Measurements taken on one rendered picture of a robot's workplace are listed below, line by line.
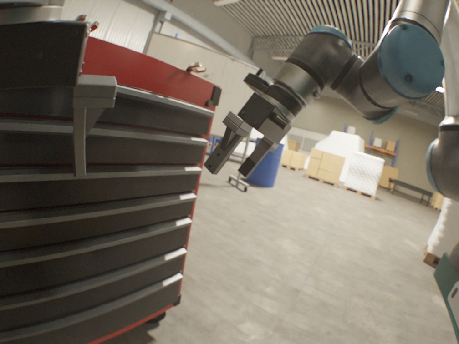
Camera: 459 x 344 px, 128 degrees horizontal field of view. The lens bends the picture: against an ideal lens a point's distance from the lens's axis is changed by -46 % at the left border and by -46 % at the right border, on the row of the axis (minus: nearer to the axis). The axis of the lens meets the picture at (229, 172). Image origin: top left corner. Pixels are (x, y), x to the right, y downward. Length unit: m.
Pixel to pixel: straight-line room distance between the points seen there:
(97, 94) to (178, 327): 0.93
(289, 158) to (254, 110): 8.21
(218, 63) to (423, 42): 2.90
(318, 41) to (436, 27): 0.21
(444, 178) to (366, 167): 6.62
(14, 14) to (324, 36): 0.41
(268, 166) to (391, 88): 3.60
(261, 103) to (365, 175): 6.87
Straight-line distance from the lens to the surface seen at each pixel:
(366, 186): 7.17
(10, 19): 0.17
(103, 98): 0.19
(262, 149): 0.45
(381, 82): 0.30
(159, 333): 0.96
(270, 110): 0.33
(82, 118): 0.20
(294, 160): 8.48
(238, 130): 0.30
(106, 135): 0.37
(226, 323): 1.05
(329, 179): 7.01
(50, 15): 0.18
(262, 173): 3.83
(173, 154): 0.47
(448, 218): 3.06
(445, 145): 0.55
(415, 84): 0.27
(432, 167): 0.58
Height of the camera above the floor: 0.82
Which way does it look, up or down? 10 degrees down
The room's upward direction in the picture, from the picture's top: 13 degrees clockwise
